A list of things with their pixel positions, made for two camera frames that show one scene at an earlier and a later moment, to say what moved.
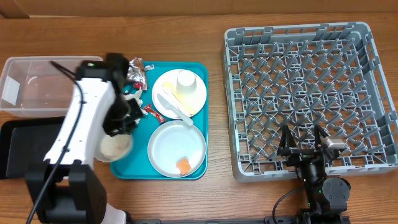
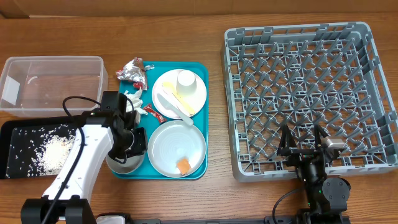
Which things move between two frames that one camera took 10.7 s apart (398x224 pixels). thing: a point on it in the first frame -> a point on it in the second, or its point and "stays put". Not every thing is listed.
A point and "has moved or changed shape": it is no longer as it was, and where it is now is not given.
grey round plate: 173,142 stays put
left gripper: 112,129 -> 140,147
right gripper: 285,149 stays put
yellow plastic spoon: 172,88 stays put
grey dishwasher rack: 305,76 stays put
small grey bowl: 111,149 has moved or changed shape
